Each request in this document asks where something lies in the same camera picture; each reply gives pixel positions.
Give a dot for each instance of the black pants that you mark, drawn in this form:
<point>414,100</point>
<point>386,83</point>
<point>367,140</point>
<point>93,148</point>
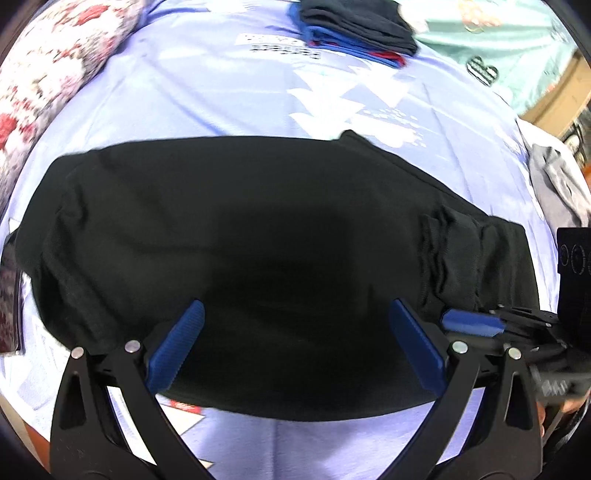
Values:
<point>258,258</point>

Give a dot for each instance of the wooden furniture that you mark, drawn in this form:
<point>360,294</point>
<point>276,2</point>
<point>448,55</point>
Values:
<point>565,92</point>

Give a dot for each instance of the green printed blanket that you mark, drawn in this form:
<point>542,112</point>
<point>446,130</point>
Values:
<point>517,37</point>

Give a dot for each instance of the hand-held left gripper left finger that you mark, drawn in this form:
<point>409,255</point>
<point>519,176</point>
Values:
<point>178,346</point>

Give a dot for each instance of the stack of folded dark clothes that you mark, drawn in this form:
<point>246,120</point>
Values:
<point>364,21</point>

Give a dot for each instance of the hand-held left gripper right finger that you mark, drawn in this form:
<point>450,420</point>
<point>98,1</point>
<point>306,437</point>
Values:
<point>418,346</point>

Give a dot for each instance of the folded red garment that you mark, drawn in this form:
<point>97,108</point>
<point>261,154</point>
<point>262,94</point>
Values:
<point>392,59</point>

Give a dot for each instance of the grey cloth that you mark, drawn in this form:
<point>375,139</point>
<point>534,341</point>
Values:
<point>558,184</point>

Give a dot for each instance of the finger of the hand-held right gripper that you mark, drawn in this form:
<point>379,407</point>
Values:
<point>471,323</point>
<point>526,316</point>

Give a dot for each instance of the folded blue pants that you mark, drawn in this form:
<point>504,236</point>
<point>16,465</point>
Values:
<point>332,39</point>

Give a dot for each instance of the blue printed bed sheet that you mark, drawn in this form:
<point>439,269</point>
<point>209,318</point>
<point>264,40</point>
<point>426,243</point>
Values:
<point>207,97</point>

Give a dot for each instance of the floral pillow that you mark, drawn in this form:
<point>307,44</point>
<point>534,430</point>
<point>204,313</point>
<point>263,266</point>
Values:
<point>55,69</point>

